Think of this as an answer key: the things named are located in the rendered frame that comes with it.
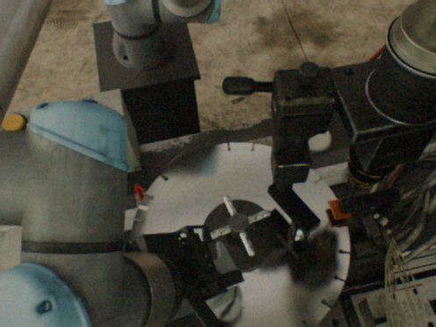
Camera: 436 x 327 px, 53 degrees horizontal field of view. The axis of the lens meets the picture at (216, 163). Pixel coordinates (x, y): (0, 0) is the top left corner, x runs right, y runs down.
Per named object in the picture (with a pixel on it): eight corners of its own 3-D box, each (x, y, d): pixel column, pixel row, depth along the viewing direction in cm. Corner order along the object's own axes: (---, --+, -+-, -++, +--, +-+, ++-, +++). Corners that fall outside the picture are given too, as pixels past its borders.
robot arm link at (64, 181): (-39, 94, 31) (-52, 250, 30) (116, 96, 31) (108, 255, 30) (17, 118, 39) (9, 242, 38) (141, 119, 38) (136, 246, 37)
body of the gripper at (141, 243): (211, 223, 53) (156, 225, 42) (239, 291, 50) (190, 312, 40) (162, 248, 55) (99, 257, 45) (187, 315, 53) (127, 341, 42)
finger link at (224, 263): (240, 235, 61) (211, 239, 53) (258, 275, 59) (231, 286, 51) (222, 245, 62) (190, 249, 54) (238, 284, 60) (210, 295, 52)
